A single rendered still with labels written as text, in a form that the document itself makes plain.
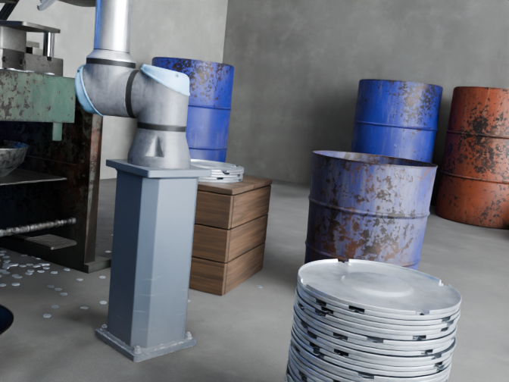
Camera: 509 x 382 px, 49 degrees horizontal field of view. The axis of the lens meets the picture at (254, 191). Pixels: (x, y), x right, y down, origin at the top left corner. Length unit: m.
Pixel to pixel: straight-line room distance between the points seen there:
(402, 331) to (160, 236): 0.63
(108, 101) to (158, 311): 0.51
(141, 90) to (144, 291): 0.46
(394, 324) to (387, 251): 0.89
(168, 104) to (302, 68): 3.63
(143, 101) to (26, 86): 0.57
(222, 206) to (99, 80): 0.62
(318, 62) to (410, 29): 0.78
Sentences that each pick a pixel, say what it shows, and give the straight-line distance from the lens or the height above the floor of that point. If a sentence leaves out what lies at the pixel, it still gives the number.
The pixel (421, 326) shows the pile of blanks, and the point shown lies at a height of 0.30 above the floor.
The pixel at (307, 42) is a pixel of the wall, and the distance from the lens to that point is 4.92.
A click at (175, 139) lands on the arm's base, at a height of 0.52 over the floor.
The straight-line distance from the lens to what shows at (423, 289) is 1.09.
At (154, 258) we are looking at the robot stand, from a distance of 1.33.
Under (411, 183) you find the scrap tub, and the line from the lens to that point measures 1.81.
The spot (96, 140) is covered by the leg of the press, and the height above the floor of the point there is 0.45.
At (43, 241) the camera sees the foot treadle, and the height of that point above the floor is 0.16.
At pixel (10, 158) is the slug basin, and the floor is 0.38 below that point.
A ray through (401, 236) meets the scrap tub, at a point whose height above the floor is 0.26.
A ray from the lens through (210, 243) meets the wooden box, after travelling 1.82.
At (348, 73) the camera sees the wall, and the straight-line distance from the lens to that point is 4.75.
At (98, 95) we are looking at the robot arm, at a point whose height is 0.60.
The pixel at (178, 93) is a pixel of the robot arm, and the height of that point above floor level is 0.62.
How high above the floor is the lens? 0.61
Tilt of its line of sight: 8 degrees down
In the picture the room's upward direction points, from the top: 6 degrees clockwise
